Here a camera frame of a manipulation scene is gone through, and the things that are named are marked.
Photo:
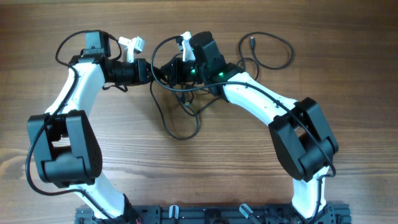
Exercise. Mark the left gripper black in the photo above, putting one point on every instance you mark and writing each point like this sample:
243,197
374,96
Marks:
141,66

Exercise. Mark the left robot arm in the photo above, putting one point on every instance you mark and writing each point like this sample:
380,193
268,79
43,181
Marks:
64,155

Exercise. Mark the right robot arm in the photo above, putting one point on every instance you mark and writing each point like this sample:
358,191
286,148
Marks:
302,138

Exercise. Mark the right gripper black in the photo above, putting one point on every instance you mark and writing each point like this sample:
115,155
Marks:
176,76

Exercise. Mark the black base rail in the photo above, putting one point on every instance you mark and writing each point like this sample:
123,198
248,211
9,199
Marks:
271,213

